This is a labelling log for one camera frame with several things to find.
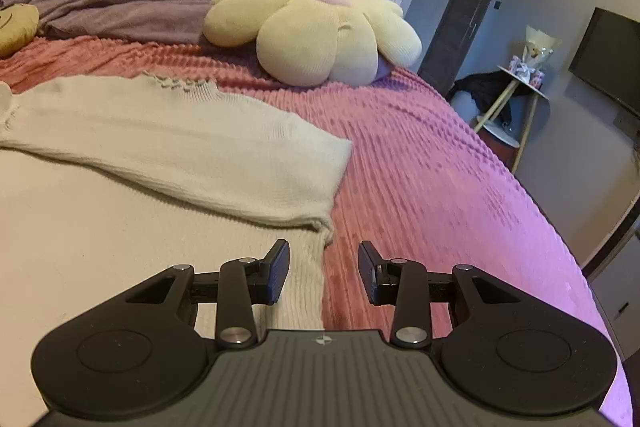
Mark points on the dark cloth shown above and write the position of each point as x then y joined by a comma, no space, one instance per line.
480,92

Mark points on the dark door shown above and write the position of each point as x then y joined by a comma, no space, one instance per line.
465,17

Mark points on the yellow flower pillow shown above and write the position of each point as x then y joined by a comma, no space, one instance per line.
310,42

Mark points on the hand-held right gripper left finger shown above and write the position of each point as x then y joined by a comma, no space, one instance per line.
279,272

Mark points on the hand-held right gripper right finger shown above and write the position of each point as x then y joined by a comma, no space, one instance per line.
369,272

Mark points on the cream knitted sweater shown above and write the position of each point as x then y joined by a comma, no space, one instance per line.
150,132

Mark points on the wall television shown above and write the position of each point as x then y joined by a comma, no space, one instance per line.
610,52

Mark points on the purple blanket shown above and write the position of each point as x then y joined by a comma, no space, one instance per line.
125,2

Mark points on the pink ribbed bedspread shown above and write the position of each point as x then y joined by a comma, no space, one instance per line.
425,182

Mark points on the round side table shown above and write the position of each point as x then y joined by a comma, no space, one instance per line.
537,93

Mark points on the wrapped bouquet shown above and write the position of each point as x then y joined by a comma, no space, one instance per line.
537,44

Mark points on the yellow face pillow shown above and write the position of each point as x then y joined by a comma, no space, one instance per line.
15,29

